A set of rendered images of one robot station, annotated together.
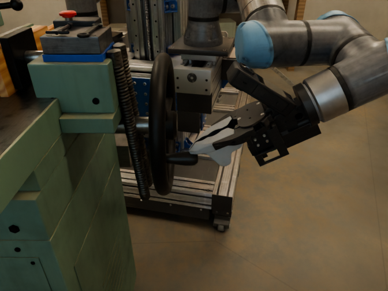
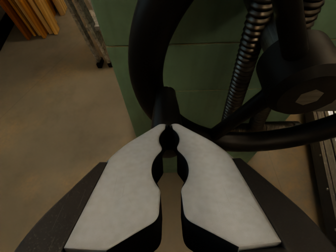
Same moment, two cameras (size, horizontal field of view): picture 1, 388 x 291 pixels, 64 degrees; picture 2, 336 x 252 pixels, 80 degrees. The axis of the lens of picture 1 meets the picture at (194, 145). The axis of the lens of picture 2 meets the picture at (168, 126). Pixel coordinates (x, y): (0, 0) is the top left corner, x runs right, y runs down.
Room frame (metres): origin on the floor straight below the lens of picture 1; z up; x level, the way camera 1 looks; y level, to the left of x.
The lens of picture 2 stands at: (0.45, -0.06, 0.94)
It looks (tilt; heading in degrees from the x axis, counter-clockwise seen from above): 59 degrees down; 90
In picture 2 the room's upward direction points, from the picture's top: 2 degrees counter-clockwise
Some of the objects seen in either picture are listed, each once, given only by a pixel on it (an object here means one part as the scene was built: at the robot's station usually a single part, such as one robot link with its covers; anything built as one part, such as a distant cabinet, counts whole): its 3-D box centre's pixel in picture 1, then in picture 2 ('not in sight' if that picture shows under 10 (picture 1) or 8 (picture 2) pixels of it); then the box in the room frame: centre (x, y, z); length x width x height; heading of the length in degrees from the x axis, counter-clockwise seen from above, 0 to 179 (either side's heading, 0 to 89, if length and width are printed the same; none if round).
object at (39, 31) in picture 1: (26, 57); not in sight; (0.61, 0.33, 0.94); 0.21 x 0.01 x 0.08; 179
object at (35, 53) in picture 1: (39, 57); not in sight; (0.57, 0.29, 0.95); 0.09 x 0.07 x 0.09; 179
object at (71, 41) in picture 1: (79, 36); not in sight; (0.57, 0.21, 0.99); 0.13 x 0.11 x 0.06; 179
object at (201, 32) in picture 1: (203, 29); not in sight; (1.23, -0.04, 0.87); 0.15 x 0.15 x 0.10
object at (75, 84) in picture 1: (85, 75); not in sight; (0.57, 0.21, 0.91); 0.15 x 0.14 x 0.09; 179
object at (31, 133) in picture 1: (46, 97); not in sight; (0.57, 0.29, 0.87); 0.61 x 0.30 x 0.06; 179
